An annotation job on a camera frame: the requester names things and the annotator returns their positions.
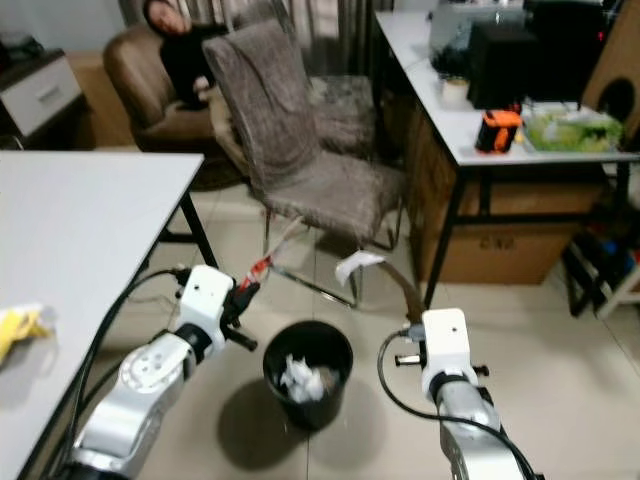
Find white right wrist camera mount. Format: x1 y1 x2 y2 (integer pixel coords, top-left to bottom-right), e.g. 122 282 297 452
420 307 473 379

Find black round rubbish bin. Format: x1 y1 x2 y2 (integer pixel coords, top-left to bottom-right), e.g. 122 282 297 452
262 320 355 433

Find brown board with round hole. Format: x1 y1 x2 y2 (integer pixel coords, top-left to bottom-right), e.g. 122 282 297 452
582 15 640 153

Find orange and black device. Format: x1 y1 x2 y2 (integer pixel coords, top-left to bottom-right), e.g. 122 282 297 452
475 108 524 154

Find black box shaped device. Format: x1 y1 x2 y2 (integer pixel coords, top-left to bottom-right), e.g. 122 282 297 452
467 22 541 111

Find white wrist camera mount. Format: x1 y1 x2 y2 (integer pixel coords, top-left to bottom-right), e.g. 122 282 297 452
420 307 473 379
178 264 235 336

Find large brown cardboard box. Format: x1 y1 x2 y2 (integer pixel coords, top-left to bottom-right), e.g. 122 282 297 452
405 105 611 286

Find white table with black frame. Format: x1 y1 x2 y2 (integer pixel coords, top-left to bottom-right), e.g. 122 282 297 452
0 150 218 480

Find brown armchair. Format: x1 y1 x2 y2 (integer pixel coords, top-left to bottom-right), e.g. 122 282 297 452
102 25 241 156

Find white desk with black legs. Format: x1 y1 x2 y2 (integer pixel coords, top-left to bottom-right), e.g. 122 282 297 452
372 10 640 309

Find brown and white paper strip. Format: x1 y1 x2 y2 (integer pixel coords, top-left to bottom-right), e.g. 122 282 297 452
335 250 423 326

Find black floor rack with items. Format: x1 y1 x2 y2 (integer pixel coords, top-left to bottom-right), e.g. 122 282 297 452
563 200 640 321

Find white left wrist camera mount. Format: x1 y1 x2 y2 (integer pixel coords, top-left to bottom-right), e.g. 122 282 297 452
178 264 235 336

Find red and tan wrapper strip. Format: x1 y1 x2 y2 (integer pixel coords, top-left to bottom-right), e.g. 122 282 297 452
245 220 309 291

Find green tray with items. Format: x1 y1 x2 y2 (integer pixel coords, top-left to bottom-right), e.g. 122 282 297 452
525 105 626 153

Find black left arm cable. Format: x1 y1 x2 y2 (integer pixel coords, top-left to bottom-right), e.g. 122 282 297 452
72 266 193 471

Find small white cup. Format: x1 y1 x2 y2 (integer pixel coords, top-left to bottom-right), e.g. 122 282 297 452
442 76 471 106

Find crumpled white paper trash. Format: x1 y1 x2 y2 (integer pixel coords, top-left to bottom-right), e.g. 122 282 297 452
278 355 341 403

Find grey covered chrome chair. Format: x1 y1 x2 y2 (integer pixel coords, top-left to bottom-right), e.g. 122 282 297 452
203 20 408 309

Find person in black top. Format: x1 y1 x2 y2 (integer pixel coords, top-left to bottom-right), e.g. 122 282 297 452
142 0 251 171

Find black appliance with red light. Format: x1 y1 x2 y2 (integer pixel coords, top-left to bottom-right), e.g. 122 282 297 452
525 0 611 101

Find dark cabinet with white drawer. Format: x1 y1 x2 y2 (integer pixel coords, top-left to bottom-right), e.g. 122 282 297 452
0 45 83 141

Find grey patterned covered chair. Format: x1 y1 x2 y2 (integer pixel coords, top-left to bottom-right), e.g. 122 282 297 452
308 75 379 159

